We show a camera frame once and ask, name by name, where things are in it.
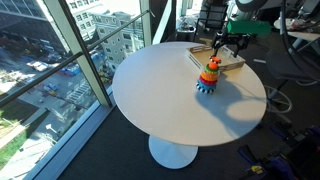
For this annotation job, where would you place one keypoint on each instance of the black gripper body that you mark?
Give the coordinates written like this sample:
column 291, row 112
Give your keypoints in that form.
column 223, row 38

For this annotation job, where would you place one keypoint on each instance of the orange stacking peg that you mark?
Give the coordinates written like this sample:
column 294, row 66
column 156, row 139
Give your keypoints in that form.
column 214, row 63

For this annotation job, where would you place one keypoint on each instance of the robot arm with green cover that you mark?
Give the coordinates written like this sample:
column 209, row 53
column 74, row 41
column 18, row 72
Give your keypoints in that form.
column 237, row 32

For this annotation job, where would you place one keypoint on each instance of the office chair with footring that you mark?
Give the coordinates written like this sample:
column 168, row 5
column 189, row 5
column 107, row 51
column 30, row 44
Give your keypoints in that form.
column 289, row 66

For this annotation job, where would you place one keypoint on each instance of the black chair in background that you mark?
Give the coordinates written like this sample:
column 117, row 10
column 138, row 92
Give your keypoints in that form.
column 212, row 15

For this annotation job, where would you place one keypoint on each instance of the white table pedestal base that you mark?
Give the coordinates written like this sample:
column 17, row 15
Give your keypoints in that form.
column 171, row 155

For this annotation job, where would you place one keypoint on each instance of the wooden tray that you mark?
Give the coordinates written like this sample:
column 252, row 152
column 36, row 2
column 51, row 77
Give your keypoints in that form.
column 200, row 56

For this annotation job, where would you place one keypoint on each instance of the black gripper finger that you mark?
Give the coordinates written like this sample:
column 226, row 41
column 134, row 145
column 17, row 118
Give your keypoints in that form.
column 215, row 47
column 238, row 48

